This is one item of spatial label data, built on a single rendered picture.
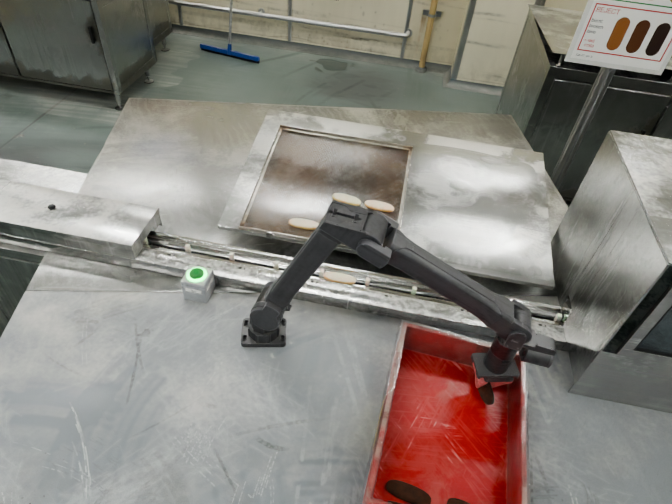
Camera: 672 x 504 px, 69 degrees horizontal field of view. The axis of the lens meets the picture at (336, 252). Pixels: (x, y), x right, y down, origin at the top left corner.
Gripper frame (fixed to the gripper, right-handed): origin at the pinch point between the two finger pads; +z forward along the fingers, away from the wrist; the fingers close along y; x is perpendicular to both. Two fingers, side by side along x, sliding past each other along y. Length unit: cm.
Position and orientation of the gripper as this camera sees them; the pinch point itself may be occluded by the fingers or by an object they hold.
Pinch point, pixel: (484, 384)
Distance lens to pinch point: 132.8
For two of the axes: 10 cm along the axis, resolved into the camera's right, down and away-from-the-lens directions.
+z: -0.8, 7.2, 6.9
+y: 9.9, 0.0, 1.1
